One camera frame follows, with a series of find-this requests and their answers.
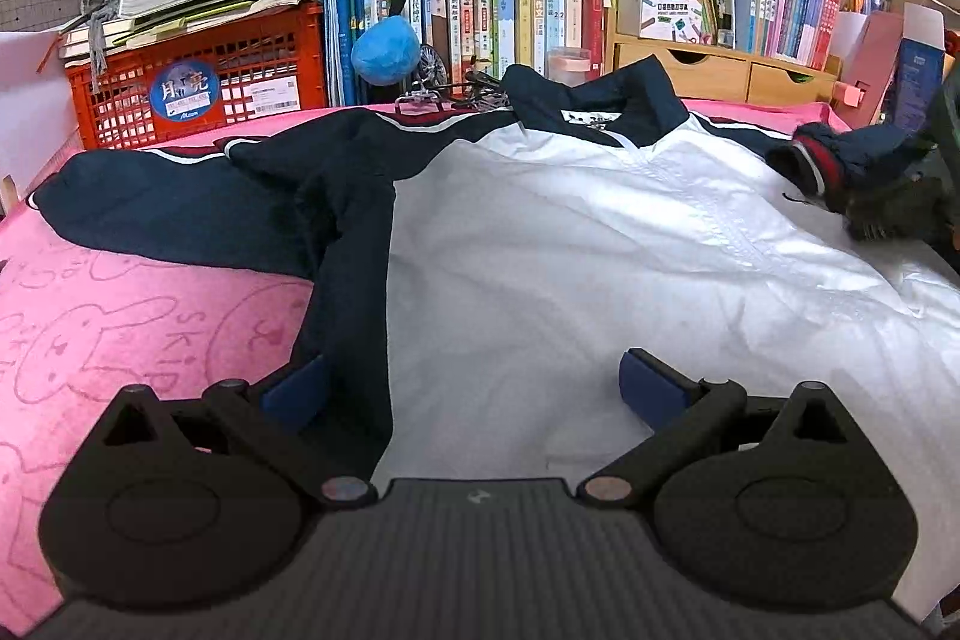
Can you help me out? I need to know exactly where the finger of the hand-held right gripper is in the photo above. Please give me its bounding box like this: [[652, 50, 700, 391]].
[[841, 175, 947, 245]]

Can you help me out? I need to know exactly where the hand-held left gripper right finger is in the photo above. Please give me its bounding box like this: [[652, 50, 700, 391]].
[[577, 347, 865, 510]]

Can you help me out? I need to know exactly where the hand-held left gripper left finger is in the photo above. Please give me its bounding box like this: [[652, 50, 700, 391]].
[[94, 351, 380, 513]]

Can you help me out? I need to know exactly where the navy and white jacket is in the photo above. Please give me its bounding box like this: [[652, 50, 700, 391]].
[[34, 56, 960, 620]]

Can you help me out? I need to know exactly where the blue cardboard box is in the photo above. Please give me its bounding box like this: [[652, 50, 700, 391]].
[[889, 2, 950, 136]]

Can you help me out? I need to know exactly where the pink bunny print blanket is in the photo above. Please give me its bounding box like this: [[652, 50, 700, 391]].
[[0, 98, 960, 640]]

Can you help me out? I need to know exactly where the wooden drawer box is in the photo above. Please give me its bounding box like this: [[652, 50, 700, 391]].
[[607, 36, 839, 106]]

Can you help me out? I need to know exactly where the patterned white box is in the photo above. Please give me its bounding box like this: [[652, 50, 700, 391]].
[[637, 0, 712, 46]]

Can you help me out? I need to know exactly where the pink lidded cup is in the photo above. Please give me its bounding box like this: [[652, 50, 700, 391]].
[[546, 47, 593, 88]]

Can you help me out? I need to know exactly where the red plastic crate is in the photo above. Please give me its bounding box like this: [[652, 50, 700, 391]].
[[64, 4, 329, 151]]

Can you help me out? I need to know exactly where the blue plush ball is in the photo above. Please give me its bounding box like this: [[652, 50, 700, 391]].
[[351, 16, 422, 86]]

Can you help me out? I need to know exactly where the dark metal ornament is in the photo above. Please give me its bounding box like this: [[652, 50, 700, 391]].
[[394, 44, 518, 116]]

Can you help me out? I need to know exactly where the white paper sheet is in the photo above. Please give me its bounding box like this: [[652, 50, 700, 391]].
[[0, 31, 85, 199]]

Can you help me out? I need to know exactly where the grey knitted cloth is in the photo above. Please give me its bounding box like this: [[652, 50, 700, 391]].
[[79, 0, 130, 80]]

